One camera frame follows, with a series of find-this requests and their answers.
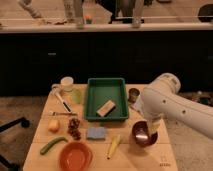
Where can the white black marker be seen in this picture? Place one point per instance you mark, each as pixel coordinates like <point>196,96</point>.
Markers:
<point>63,102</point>

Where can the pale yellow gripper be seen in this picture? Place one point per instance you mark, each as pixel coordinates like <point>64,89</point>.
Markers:
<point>154,126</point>

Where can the green cucumber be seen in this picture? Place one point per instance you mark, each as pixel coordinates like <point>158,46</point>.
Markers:
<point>50,144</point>

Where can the yellow banana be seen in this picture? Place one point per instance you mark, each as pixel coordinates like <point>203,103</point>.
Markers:
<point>115,142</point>

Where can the dark purple bowl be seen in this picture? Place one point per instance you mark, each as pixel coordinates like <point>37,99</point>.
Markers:
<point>141,135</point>

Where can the wooden block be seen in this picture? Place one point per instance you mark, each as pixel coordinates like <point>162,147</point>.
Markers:
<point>106,108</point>

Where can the metal cup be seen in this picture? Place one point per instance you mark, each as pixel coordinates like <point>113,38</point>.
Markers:
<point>133,95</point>

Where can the blue sponge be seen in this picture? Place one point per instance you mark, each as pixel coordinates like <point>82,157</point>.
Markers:
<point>96,133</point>

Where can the yellow apple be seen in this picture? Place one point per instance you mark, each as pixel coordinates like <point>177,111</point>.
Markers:
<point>54,125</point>

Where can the white mug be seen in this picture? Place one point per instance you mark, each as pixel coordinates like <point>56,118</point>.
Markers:
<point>66,84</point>

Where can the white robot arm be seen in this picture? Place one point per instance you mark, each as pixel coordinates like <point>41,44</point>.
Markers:
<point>161,97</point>

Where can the green plastic tray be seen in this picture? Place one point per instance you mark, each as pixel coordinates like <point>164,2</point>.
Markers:
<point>98,92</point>

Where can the orange bowl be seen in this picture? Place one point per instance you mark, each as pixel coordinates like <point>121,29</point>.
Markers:
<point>75,156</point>

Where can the dark red grape bunch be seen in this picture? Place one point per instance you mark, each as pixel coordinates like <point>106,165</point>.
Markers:
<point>73,128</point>

